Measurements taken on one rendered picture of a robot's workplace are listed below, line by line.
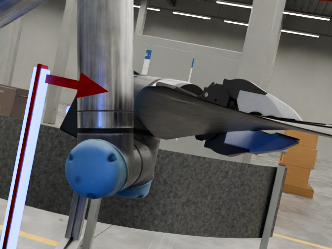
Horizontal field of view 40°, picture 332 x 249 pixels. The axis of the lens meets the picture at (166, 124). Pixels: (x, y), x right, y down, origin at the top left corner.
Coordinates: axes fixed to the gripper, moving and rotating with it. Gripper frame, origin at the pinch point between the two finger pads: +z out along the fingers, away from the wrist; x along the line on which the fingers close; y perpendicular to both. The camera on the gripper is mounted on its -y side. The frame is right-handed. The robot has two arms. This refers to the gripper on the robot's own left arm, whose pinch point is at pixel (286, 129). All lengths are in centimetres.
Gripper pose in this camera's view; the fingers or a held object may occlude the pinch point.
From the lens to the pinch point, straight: 49.6
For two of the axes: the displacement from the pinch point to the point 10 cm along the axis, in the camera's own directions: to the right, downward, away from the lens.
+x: -2.9, 9.6, -0.1
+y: 7.5, 2.3, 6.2
